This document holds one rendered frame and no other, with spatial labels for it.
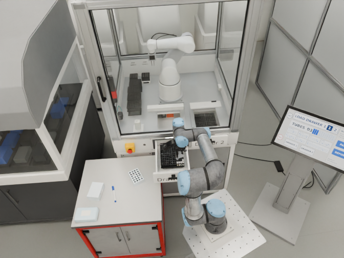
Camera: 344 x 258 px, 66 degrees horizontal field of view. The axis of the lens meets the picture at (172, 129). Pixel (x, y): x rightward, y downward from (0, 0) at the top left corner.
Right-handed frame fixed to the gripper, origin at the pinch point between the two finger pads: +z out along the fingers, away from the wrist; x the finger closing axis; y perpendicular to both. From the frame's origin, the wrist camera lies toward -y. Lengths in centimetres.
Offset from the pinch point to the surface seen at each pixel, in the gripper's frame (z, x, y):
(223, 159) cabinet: 38, 22, 45
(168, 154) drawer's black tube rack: 10.7, 11.8, -5.1
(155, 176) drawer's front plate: 7.3, -9.7, -16.2
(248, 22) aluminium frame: -86, 19, 46
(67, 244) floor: 98, -9, -106
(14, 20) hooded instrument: -81, 67, -99
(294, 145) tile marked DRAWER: -3, -5, 86
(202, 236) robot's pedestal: 22, -51, 10
